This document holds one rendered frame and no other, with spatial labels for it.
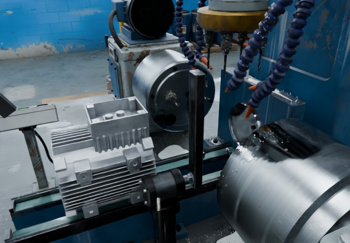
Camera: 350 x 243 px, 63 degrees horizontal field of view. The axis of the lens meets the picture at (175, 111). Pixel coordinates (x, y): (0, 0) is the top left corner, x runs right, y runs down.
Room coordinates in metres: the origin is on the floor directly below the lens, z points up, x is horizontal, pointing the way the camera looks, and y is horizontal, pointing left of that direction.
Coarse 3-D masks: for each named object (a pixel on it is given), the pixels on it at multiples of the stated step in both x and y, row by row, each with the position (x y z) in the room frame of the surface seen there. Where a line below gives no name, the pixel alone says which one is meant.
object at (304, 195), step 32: (288, 128) 0.42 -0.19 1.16; (256, 160) 0.38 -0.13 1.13; (288, 160) 0.35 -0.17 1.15; (320, 160) 0.34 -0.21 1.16; (224, 192) 0.39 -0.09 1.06; (256, 192) 0.34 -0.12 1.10; (288, 192) 0.31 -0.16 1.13; (320, 192) 0.29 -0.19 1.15; (256, 224) 0.31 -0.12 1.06; (288, 224) 0.27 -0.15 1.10; (320, 224) 0.26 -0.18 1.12
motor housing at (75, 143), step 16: (80, 128) 0.54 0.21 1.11; (64, 144) 0.49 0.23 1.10; (80, 144) 0.49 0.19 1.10; (96, 160) 0.48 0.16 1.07; (112, 160) 0.48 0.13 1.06; (144, 160) 0.50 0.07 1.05; (64, 176) 0.45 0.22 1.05; (96, 176) 0.46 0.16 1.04; (112, 176) 0.47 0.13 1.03; (128, 176) 0.48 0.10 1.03; (64, 192) 0.42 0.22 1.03; (80, 192) 0.43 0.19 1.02; (96, 192) 0.45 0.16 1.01; (112, 192) 0.46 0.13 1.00; (128, 192) 0.48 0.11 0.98; (80, 208) 0.44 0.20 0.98
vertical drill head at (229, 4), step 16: (208, 0) 0.68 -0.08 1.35; (224, 0) 0.63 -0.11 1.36; (240, 0) 0.62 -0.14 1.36; (256, 0) 0.62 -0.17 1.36; (208, 16) 0.62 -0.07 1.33; (224, 16) 0.59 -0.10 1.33; (240, 16) 0.58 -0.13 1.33; (256, 16) 0.59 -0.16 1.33; (208, 32) 0.68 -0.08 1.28; (224, 32) 0.60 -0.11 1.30; (240, 32) 0.59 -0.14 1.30; (208, 48) 0.69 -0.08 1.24; (224, 48) 0.61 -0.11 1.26; (240, 48) 0.73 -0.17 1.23; (208, 64) 0.69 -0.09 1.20; (224, 64) 0.62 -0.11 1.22
